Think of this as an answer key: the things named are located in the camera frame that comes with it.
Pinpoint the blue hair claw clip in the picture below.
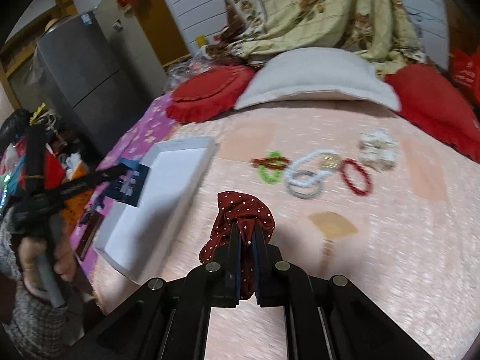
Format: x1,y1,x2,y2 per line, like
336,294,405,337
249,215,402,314
104,158,150,206

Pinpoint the purple floral sheet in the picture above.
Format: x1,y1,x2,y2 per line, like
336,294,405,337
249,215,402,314
70,94,176,293

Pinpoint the red ruffled cushion left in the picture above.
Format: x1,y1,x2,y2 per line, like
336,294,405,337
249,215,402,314
166,66,256,124

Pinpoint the green bead bracelet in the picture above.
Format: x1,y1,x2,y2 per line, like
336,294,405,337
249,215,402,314
257,150,285,185

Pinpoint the red ruffled cushion right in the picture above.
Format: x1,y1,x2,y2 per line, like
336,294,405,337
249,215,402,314
384,64,479,163

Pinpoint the white pearl bead bracelet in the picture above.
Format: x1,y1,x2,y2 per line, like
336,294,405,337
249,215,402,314
283,148,342,192

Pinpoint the dark red dotted scrunchie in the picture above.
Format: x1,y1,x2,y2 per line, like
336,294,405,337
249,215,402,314
199,191,276,300

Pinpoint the dark brown wallet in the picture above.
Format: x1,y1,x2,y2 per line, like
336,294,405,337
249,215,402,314
76,211,104,261

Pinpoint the red ruffled cushion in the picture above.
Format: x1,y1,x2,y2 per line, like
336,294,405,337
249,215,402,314
166,66,256,124
384,64,479,163

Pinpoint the floral yellow quilt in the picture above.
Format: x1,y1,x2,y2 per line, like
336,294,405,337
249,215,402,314
202,0,427,77

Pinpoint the grey braided hair tie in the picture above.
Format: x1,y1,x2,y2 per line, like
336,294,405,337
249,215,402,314
285,170,325,200

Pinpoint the cream dotted scrunchie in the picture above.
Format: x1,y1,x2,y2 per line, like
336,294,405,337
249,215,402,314
358,129,398,172

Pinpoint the pink bedspread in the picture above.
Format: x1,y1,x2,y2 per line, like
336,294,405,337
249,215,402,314
89,98,480,360

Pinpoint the red large bead bracelet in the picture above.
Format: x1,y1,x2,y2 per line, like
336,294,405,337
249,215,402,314
339,157,373,197

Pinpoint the white pillow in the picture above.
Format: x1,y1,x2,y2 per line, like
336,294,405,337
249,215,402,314
234,47,401,111

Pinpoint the white tray box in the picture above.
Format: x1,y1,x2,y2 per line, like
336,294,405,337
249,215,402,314
94,136,216,284

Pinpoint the orange-red small bead bracelet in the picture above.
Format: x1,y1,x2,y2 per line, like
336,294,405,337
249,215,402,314
250,155,291,169

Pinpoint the person's left hand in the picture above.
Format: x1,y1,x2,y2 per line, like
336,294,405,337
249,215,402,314
18,235,77,308

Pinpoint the clear plastic bag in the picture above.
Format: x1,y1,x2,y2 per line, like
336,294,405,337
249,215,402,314
163,58,212,92

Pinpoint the red shopping bag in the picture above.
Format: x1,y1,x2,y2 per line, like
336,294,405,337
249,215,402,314
450,48,480,107

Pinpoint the grey refrigerator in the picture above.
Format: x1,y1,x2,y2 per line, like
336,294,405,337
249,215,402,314
36,10,150,155

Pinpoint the clear spiral hair tie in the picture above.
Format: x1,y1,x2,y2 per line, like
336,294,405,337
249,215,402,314
319,152,344,170

